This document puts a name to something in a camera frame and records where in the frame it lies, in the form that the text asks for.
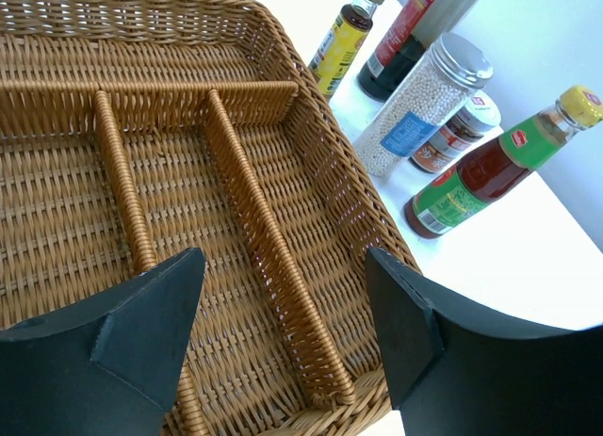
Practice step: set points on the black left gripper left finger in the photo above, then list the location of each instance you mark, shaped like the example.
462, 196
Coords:
106, 365

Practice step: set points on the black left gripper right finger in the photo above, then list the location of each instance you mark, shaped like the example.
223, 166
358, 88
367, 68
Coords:
456, 367

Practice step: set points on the green label chili sauce bottle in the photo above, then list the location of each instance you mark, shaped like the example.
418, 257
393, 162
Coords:
490, 171

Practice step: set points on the silver lid white pepper jar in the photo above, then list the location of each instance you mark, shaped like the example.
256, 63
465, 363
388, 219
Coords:
451, 71

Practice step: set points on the tall dark soy sauce bottle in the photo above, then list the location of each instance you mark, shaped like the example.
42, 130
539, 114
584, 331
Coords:
417, 26

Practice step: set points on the brown wicker divided basket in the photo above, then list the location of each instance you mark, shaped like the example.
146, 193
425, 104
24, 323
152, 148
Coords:
134, 129

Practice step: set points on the white lid red label jar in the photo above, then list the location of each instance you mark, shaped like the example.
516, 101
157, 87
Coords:
458, 135

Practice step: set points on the yellow label sesame oil bottle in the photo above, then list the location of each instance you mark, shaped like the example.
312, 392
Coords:
341, 44

